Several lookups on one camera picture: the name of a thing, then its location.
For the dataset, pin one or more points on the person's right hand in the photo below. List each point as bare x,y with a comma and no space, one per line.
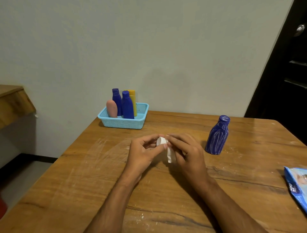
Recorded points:
191,158

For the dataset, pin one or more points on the person's left hand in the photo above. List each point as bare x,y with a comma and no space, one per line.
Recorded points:
139,157

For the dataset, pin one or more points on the person's left thumb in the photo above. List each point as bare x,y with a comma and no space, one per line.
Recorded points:
158,150

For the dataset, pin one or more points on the person's right thumb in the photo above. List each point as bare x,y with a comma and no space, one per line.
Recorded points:
173,147

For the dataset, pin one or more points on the white wipe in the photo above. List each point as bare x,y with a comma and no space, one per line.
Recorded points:
169,156

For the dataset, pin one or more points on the person's left forearm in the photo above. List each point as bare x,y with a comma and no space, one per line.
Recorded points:
115,206

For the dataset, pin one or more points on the person's right forearm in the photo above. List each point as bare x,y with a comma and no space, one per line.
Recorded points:
223,206

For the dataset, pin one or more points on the light blue plastic basket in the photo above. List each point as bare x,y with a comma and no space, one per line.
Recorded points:
124,123

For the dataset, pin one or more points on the blue bottle with white streaks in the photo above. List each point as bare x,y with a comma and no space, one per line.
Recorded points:
217,138

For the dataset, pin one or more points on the plain blue bottle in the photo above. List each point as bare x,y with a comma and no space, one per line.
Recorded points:
116,98
127,106

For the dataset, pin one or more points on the yellow bottle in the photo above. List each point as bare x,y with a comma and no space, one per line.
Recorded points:
133,100

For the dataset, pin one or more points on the pink bottle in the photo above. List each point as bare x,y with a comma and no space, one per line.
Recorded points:
111,109

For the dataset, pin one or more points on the dark door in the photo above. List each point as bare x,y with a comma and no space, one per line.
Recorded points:
280,79

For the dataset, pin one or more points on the blue wipes packet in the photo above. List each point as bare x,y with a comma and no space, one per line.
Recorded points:
298,186

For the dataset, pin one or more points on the wooden shelf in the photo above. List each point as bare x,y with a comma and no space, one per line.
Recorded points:
13,105

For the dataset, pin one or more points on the silver door knob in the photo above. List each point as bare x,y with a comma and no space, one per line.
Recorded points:
299,30

